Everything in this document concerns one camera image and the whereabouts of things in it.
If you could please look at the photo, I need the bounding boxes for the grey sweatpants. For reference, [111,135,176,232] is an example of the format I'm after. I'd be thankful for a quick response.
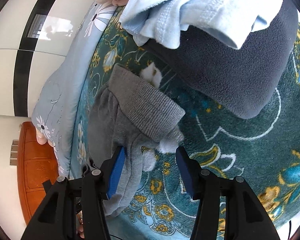
[87,63,185,216]

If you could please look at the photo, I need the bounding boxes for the teal floral bed blanket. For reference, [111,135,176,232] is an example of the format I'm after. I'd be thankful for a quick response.
[70,9,300,239]

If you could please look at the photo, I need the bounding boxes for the pink floral pillow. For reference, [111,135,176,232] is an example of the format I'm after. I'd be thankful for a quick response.
[36,129,47,145]
[47,140,54,147]

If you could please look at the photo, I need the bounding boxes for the light blue floral duvet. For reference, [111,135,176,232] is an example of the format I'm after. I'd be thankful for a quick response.
[31,2,116,177]

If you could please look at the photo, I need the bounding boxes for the dark navy fleece garment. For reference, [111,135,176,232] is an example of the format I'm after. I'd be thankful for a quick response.
[143,0,298,119]

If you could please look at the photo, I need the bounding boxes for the white black wardrobe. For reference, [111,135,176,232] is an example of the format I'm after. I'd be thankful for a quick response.
[0,0,94,117]

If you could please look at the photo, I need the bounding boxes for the light blue fleece garment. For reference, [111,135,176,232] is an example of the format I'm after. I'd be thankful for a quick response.
[120,0,283,49]

